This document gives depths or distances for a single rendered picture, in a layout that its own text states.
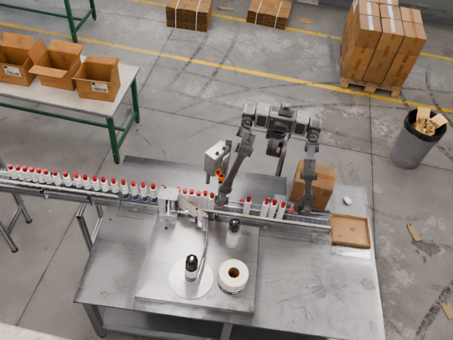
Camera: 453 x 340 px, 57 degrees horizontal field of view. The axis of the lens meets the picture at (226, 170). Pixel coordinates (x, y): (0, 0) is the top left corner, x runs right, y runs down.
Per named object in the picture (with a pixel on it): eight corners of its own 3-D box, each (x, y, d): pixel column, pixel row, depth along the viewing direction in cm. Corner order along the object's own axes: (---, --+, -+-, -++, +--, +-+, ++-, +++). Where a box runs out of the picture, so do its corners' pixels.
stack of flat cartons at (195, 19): (165, 26, 638) (164, 7, 614) (172, 9, 673) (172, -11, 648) (207, 32, 638) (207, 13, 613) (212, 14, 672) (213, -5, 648)
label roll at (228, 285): (215, 293, 282) (216, 283, 271) (220, 266, 295) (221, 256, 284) (244, 298, 282) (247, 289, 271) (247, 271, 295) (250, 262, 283)
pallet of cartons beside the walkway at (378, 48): (398, 98, 575) (428, 42, 507) (338, 88, 579) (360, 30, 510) (391, 49, 652) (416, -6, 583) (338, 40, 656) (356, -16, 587)
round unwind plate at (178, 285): (164, 296, 278) (164, 295, 277) (173, 256, 297) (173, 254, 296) (209, 303, 278) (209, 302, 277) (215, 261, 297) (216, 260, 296)
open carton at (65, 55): (30, 92, 406) (19, 61, 378) (54, 61, 440) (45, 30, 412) (74, 100, 404) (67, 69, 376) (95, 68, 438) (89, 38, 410)
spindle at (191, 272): (183, 282, 284) (183, 263, 262) (185, 270, 289) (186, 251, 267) (196, 285, 284) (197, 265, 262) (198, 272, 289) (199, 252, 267)
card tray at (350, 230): (331, 243, 321) (332, 240, 318) (329, 214, 338) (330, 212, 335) (369, 248, 321) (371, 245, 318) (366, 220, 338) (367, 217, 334)
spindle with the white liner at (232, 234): (224, 247, 305) (228, 226, 282) (226, 237, 311) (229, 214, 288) (236, 249, 305) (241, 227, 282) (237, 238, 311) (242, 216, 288)
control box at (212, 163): (203, 170, 298) (204, 152, 283) (218, 157, 306) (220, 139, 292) (214, 177, 294) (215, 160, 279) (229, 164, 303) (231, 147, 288)
